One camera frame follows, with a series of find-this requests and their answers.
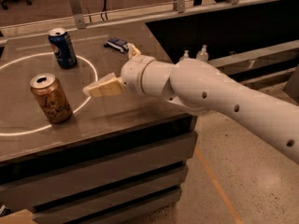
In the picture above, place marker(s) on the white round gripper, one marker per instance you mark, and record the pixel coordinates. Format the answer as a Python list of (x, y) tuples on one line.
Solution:
[(133, 74)]

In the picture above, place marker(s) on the blue pepsi can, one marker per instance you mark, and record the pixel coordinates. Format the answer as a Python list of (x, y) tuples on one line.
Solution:
[(62, 47)]

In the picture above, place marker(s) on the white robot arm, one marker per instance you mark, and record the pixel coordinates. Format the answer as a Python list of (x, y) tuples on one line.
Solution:
[(193, 85)]

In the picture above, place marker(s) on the blue rxbar blueberry wrapper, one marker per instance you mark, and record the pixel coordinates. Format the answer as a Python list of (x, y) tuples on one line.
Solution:
[(118, 44)]

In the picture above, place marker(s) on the gold la croix can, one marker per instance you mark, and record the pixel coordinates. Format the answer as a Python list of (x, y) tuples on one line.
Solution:
[(50, 96)]

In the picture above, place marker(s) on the left clear sanitizer bottle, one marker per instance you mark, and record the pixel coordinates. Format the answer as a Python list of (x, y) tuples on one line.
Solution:
[(185, 55)]

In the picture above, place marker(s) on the clear sanitizer bottle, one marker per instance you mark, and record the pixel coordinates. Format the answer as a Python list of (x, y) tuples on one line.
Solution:
[(185, 55), (202, 54)]

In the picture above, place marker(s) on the right clear sanitizer bottle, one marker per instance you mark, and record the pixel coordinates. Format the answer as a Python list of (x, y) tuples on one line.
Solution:
[(202, 54)]

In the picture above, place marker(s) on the grey drawer cabinet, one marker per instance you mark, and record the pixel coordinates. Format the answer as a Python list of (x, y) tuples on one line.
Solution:
[(96, 170)]

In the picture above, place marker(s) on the metal railing post left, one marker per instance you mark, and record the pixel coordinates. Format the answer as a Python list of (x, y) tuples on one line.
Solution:
[(77, 14)]

